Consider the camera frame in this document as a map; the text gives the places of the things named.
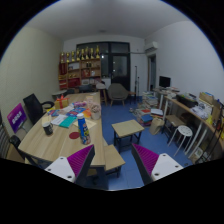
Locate small wooden side table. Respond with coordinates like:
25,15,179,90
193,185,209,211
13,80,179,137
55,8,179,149
111,119,145,153

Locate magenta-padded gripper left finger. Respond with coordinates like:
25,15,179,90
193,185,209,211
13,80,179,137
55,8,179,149
44,144,96,188

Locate white air conditioner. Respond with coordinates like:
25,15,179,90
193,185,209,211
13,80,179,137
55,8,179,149
144,41,159,54

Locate square wooden stool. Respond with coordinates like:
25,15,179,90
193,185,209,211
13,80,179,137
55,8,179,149
165,114,186,134

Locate wooden bench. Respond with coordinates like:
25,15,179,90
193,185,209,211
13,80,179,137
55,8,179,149
103,143,126,178

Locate pink packet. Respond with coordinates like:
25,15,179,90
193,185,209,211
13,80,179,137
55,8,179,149
73,101,88,108

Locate black office chair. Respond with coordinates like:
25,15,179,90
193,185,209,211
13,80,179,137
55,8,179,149
22,93,55,126

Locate pile of books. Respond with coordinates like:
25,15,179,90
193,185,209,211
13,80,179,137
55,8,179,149
133,91,164,128

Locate long wooden wall desk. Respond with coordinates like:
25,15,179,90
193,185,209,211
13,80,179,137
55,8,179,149
153,88,224,164

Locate black mug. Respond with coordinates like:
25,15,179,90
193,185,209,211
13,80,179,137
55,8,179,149
42,121,54,136

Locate purple sign board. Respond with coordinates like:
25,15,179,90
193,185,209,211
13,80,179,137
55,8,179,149
6,102,28,134

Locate blue drink bottle white cap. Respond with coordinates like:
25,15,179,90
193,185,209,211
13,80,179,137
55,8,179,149
76,113,92,145

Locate white round stool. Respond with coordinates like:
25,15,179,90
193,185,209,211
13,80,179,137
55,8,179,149
167,125,194,157

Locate yellow gift box red ribbon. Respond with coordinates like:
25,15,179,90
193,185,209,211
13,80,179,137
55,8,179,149
54,94,70,110

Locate beige tote bag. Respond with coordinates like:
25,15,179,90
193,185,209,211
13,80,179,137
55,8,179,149
148,117,165,136

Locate blue printed book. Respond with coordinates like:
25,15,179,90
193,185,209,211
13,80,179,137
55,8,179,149
66,106,88,118

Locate white booklet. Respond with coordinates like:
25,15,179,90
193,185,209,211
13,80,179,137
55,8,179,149
50,114,69,126

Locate tan paper envelope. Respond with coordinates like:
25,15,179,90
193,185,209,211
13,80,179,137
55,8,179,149
73,118,98,130

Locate black computer monitor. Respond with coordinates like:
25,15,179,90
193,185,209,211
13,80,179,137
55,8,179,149
158,75,172,89

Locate black slatted chair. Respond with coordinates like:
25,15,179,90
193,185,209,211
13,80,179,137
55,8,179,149
0,113,24,161

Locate flat round red coaster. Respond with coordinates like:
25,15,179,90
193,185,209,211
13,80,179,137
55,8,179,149
68,131,81,140

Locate teal book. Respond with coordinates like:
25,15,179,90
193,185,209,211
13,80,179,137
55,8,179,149
59,115,78,129

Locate pink flowers in white pot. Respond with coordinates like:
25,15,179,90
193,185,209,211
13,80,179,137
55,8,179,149
89,103,102,121

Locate grey armchair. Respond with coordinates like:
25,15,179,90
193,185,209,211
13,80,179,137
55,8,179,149
107,82,130,107

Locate pale yellow notebook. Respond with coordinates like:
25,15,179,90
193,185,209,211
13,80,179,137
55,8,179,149
41,114,53,125

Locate dark glass door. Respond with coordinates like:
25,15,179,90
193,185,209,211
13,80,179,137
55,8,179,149
75,41,132,92

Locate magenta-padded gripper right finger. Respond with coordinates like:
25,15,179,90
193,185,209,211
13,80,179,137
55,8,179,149
130,143,184,186

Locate wooden shelf unit with trophies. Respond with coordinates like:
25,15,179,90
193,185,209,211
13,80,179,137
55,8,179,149
58,45,103,91

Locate black tripod stand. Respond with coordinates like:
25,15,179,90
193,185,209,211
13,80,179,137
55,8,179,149
133,65,141,98

